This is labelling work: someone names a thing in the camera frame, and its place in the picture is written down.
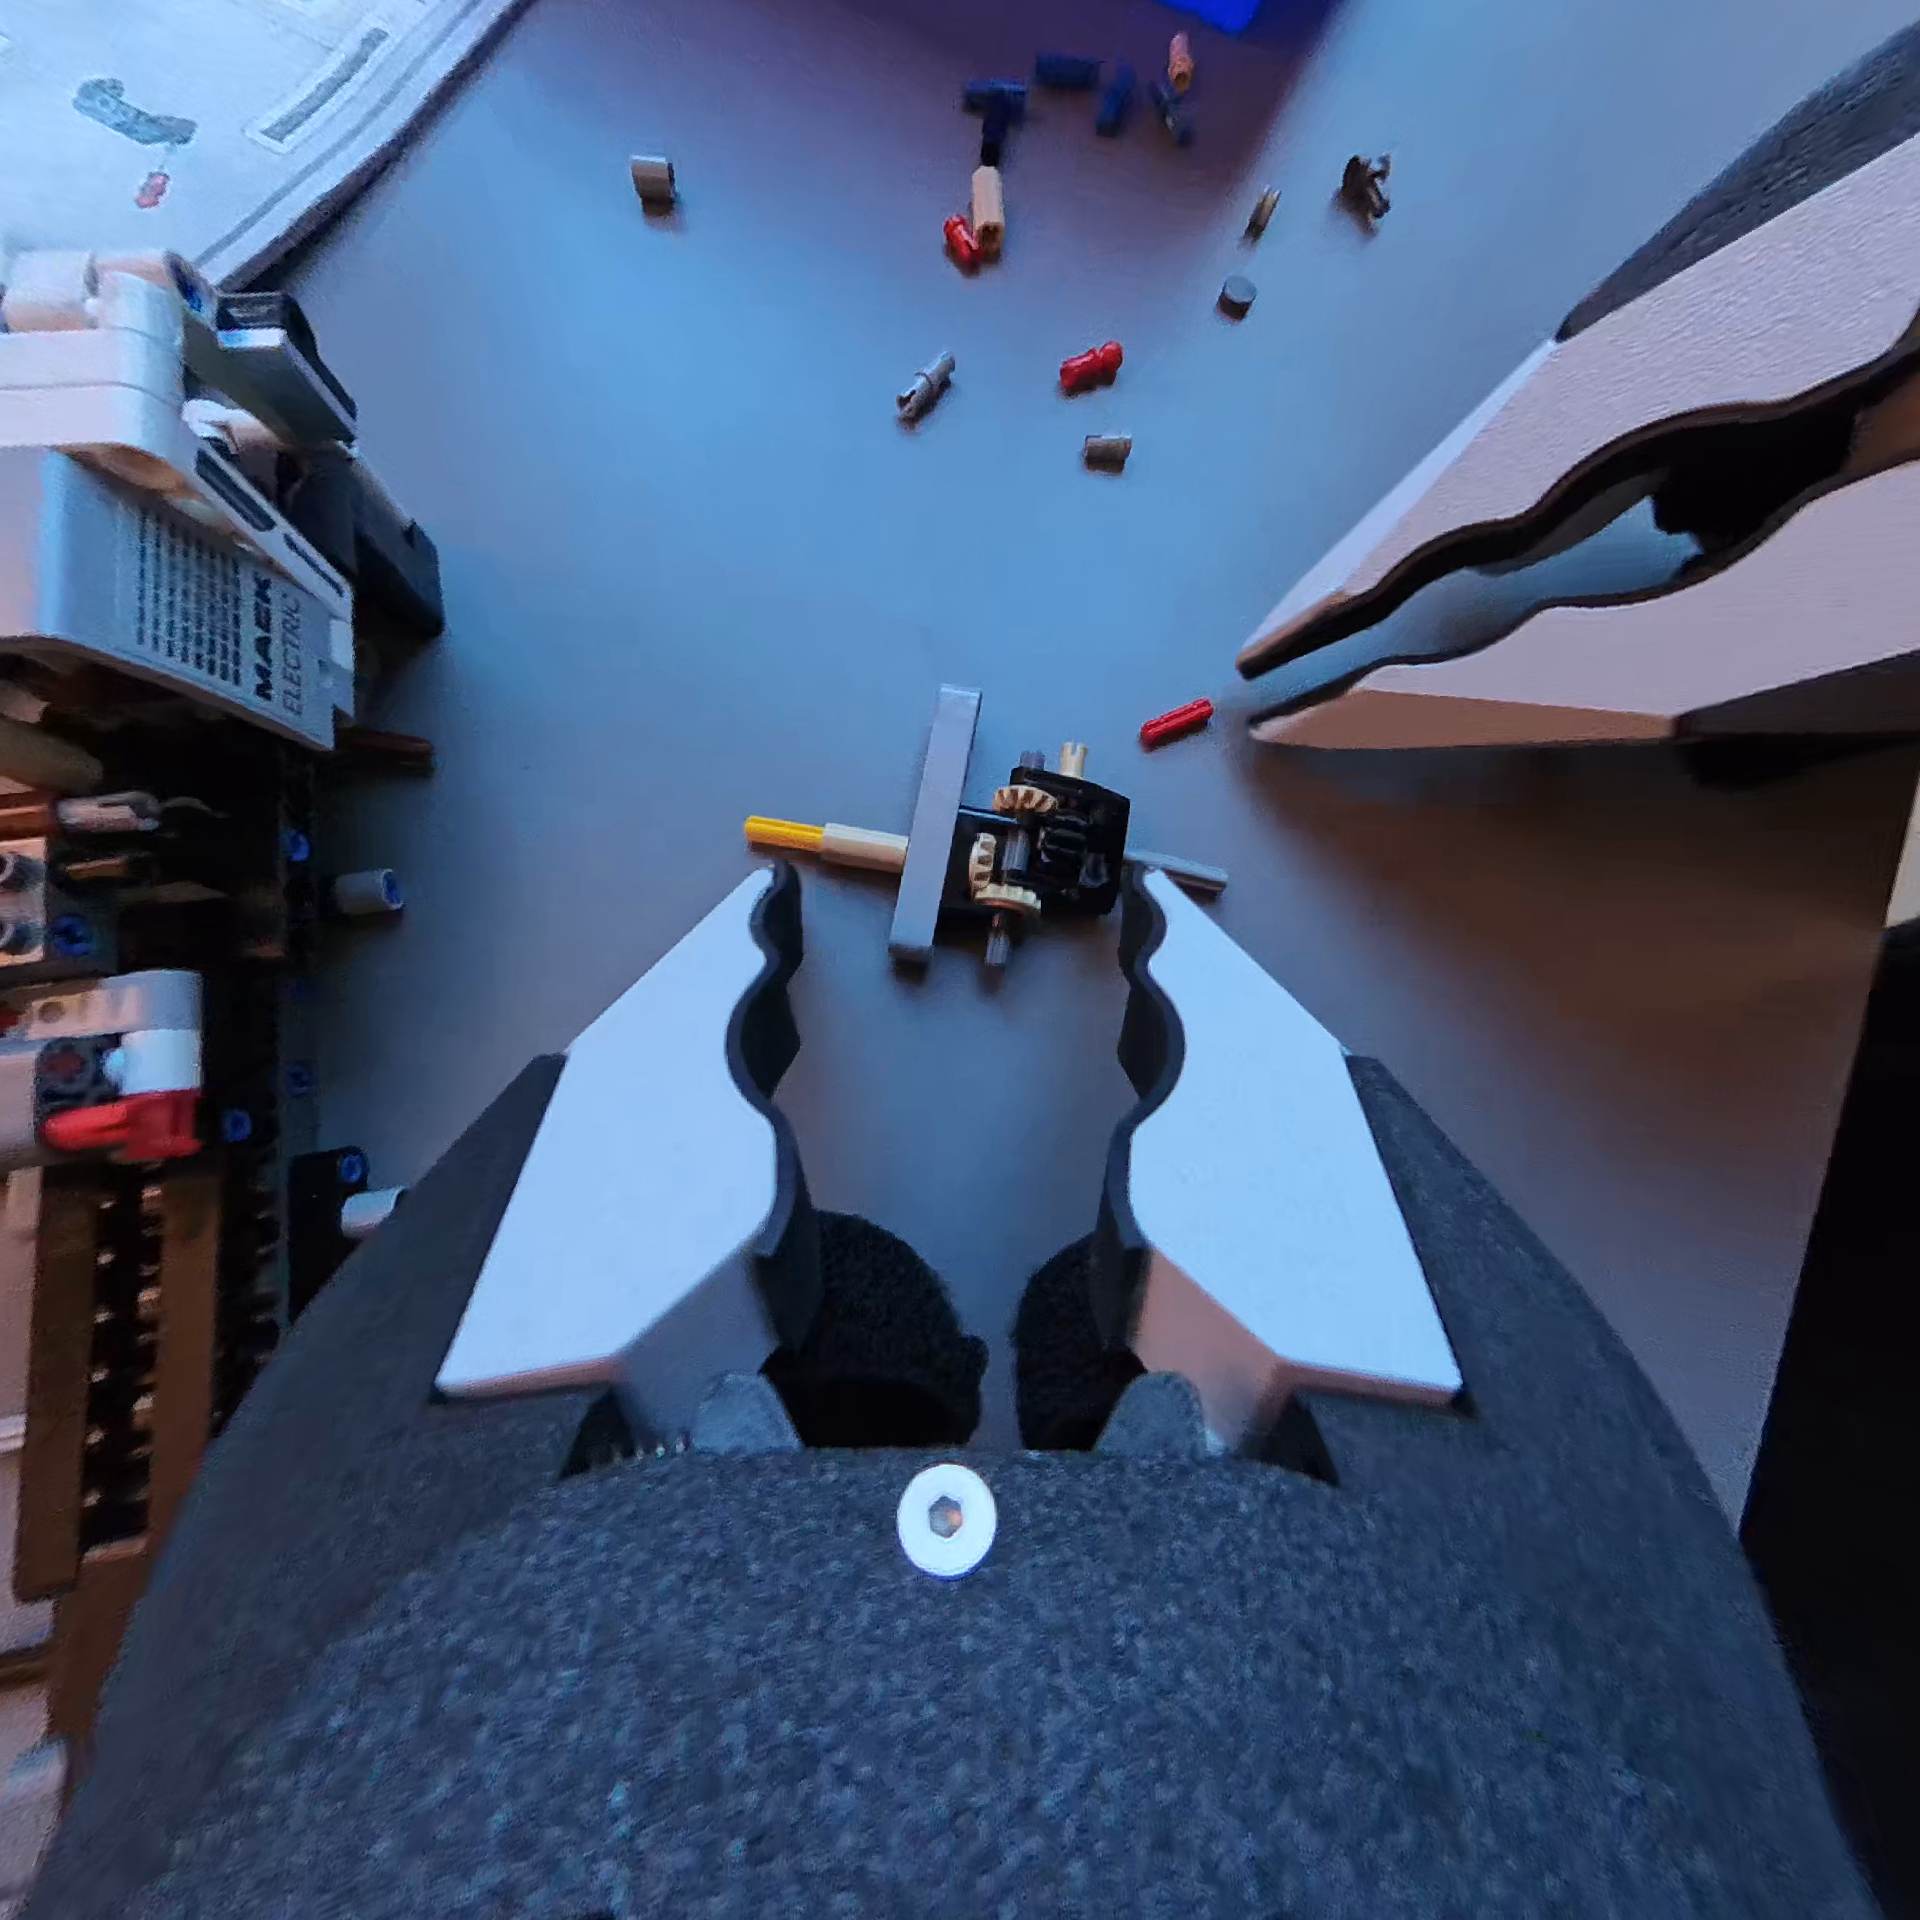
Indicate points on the grey black lego gear assembly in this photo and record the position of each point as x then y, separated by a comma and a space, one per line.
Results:
934, 841

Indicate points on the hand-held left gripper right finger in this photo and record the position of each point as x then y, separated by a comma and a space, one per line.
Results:
1274, 1199

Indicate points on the blue plastic bin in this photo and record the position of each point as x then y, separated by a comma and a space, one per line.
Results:
1238, 11

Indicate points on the white black lego truck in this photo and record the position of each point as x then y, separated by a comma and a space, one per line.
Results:
196, 601

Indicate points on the scattered small lego pieces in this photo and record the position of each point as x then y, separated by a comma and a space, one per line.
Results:
1088, 365

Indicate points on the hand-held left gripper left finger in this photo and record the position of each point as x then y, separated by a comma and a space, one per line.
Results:
632, 1199

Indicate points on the open instruction booklet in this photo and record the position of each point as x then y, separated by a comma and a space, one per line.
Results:
226, 91

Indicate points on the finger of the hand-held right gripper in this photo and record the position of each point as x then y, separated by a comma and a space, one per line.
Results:
1650, 361
1726, 644

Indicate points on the red lego pin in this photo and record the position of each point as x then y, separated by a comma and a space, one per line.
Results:
1176, 724

